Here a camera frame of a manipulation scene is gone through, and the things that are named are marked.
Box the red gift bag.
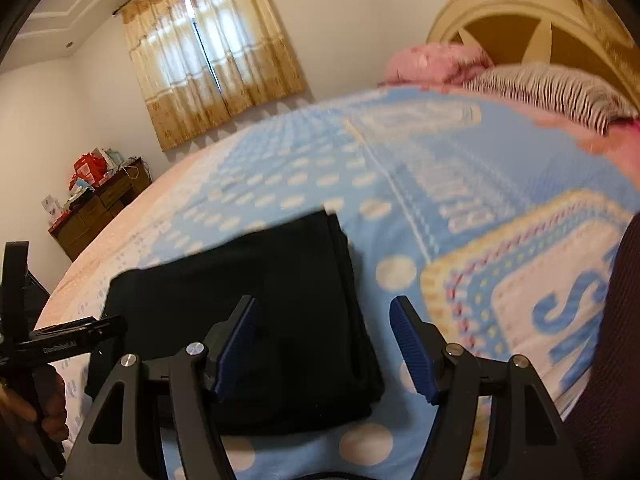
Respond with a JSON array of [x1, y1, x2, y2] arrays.
[[72, 152, 108, 184]]

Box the yellow patterned curtain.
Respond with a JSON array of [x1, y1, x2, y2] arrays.
[[115, 0, 307, 153]]

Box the cream wooden headboard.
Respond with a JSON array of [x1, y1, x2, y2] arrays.
[[425, 0, 640, 121]]

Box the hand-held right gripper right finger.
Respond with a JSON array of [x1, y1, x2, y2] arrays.
[[389, 296, 583, 480]]

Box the black bag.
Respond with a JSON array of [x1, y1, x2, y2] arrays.
[[25, 270, 51, 314]]

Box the person's dark clothing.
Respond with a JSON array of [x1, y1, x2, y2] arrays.
[[560, 210, 640, 480]]

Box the black pants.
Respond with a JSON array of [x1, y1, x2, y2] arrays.
[[84, 210, 386, 436]]

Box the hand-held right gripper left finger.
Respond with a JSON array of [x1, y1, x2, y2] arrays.
[[65, 295, 263, 480]]

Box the striped pillow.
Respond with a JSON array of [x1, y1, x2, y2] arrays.
[[460, 62, 640, 136]]

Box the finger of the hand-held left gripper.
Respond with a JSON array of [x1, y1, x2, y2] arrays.
[[2, 241, 31, 346]]

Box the pink pillow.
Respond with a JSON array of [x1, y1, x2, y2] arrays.
[[377, 42, 496, 88]]

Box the blue dotted printed blanket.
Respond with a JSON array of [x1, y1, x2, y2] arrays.
[[32, 85, 640, 480]]

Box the brown wooden dresser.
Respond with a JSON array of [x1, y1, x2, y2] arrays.
[[47, 157, 154, 263]]

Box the person's left hand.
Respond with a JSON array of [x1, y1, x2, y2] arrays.
[[0, 371, 71, 445]]

